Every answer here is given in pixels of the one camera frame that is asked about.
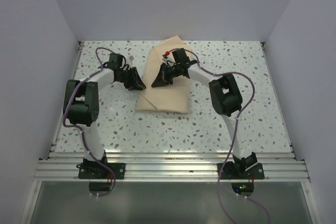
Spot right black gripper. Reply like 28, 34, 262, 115
152, 62, 181, 87

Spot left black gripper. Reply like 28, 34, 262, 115
117, 67, 146, 90

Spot beige cloth mat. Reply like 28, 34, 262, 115
135, 36, 191, 114

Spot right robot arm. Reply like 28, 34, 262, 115
151, 48, 257, 179

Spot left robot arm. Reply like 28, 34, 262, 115
62, 53, 146, 178

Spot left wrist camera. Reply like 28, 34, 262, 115
126, 56, 134, 68

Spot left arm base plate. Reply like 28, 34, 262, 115
76, 162, 126, 179

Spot aluminium rail frame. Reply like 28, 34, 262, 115
22, 41, 321, 223

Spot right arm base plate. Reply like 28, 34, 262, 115
220, 162, 265, 180

